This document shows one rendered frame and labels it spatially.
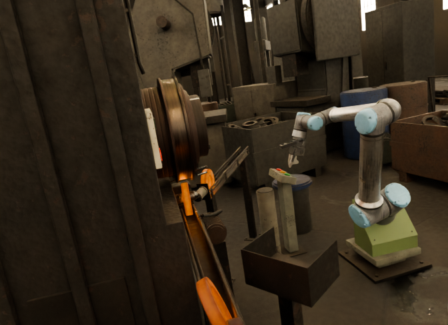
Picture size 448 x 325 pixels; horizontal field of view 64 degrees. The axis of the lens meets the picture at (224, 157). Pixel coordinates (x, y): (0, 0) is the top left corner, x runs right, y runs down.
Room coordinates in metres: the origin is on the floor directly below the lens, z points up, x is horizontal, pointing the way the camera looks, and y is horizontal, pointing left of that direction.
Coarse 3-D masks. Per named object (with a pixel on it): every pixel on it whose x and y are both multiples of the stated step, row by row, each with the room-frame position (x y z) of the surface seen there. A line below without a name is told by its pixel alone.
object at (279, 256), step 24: (264, 240) 1.24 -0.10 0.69; (336, 240) 1.11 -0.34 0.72; (264, 264) 1.08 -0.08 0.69; (288, 264) 1.01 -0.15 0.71; (312, 264) 0.98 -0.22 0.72; (336, 264) 1.10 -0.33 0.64; (264, 288) 1.09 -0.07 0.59; (288, 288) 1.02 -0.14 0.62; (312, 288) 0.97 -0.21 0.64; (288, 312) 1.12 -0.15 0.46
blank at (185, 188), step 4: (184, 184) 1.57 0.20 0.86; (184, 188) 1.54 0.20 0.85; (188, 188) 1.54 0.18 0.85; (184, 192) 1.53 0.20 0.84; (188, 192) 1.53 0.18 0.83; (184, 196) 1.52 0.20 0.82; (188, 196) 1.52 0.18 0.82; (184, 200) 1.51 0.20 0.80; (188, 200) 1.51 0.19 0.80; (184, 204) 1.51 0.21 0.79; (188, 204) 1.51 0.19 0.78; (188, 208) 1.51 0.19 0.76; (188, 212) 1.53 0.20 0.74; (192, 212) 1.53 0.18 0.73
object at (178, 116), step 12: (168, 84) 1.49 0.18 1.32; (168, 96) 1.43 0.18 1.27; (180, 96) 1.42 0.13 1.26; (168, 108) 1.39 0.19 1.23; (180, 108) 1.40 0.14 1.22; (180, 120) 1.38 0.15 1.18; (180, 132) 1.37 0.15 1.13; (180, 144) 1.37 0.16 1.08; (180, 156) 1.38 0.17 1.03; (192, 156) 1.38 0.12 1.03; (180, 168) 1.41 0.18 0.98; (192, 168) 1.41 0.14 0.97
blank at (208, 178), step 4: (208, 172) 2.09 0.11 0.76; (212, 172) 2.15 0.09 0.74; (204, 176) 2.05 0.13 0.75; (208, 176) 2.08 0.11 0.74; (212, 176) 2.14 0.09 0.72; (204, 180) 2.03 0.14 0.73; (208, 180) 2.14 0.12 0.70; (212, 180) 2.13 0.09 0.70; (208, 184) 2.06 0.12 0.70; (212, 184) 2.12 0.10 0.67
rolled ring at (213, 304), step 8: (200, 280) 0.90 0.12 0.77; (208, 280) 0.91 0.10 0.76; (200, 288) 0.86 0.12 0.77; (208, 288) 0.85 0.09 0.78; (216, 288) 0.96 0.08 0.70; (200, 296) 0.83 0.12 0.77; (208, 296) 0.83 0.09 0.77; (216, 296) 0.93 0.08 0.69; (208, 304) 0.81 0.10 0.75; (216, 304) 0.81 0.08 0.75; (224, 304) 0.93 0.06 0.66; (208, 312) 0.80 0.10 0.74; (216, 312) 0.80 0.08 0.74; (224, 312) 0.91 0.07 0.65; (216, 320) 0.79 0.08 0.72; (224, 320) 0.79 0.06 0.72
